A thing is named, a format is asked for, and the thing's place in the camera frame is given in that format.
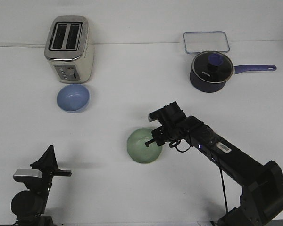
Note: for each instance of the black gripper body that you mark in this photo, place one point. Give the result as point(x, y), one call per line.
point(48, 176)
point(165, 134)

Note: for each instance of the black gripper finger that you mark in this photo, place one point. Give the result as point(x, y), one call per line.
point(150, 142)
point(45, 162)
point(54, 161)

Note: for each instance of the green bowl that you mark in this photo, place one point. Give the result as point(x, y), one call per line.
point(137, 148)

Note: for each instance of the blue bowl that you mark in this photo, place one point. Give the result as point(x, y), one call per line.
point(73, 98)

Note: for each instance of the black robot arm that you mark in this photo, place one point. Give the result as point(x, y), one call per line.
point(262, 185)
point(29, 205)

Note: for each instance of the dark blue saucepan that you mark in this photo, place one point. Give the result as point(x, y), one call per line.
point(214, 87)

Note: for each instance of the glass pot lid blue knob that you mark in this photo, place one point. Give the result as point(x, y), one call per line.
point(212, 66)

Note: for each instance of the clear blue-rimmed container lid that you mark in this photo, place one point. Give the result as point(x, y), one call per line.
point(196, 42)

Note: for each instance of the silver two-slot toaster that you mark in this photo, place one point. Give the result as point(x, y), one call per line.
point(69, 49)

